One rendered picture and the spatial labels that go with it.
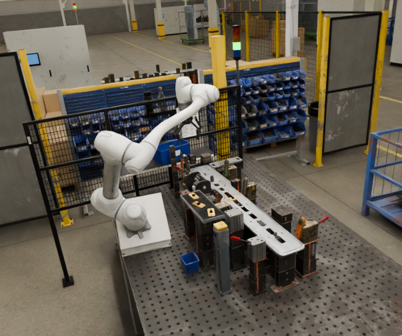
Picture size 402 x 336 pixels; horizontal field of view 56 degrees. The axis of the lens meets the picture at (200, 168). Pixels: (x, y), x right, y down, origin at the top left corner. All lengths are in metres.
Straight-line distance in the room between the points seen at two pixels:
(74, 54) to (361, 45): 5.93
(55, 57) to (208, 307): 7.51
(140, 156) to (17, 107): 2.44
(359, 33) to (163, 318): 4.43
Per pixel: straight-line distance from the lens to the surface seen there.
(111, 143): 2.12
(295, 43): 7.32
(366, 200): 4.50
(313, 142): 6.12
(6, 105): 4.36
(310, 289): 2.44
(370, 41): 5.78
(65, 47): 9.07
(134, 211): 2.54
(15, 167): 4.56
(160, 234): 2.78
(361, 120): 6.00
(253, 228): 2.39
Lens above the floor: 2.30
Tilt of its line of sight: 24 degrees down
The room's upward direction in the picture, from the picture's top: 5 degrees counter-clockwise
